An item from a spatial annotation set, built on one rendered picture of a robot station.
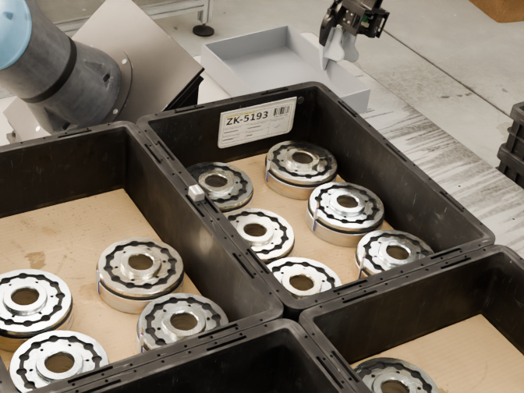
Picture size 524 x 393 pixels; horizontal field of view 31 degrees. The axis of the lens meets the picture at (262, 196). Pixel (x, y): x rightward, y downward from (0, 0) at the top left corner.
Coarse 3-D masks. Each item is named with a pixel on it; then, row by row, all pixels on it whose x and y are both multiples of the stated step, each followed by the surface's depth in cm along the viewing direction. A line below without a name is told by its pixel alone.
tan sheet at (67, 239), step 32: (0, 224) 118; (32, 224) 119; (64, 224) 119; (96, 224) 120; (128, 224) 121; (0, 256) 113; (32, 256) 114; (64, 256) 115; (96, 256) 115; (96, 288) 111; (192, 288) 113; (96, 320) 106; (128, 320) 107; (0, 352) 101; (128, 352) 103
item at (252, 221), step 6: (240, 222) 118; (246, 222) 118; (252, 222) 118; (258, 222) 118; (264, 222) 118; (240, 228) 117; (264, 228) 118; (270, 228) 117; (240, 234) 116; (270, 234) 117; (246, 240) 115; (252, 240) 115; (258, 240) 115; (264, 240) 116; (270, 240) 116
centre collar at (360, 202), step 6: (336, 192) 125; (342, 192) 125; (348, 192) 126; (330, 198) 124; (336, 198) 124; (348, 198) 125; (354, 198) 125; (360, 198) 125; (330, 204) 124; (336, 204) 123; (360, 204) 124; (336, 210) 123; (342, 210) 122; (348, 210) 122; (354, 210) 123; (360, 210) 123
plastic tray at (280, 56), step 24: (288, 24) 186; (216, 48) 179; (240, 48) 183; (264, 48) 186; (288, 48) 188; (312, 48) 181; (216, 72) 175; (240, 72) 179; (264, 72) 180; (288, 72) 181; (312, 72) 181; (336, 72) 176; (360, 96) 169
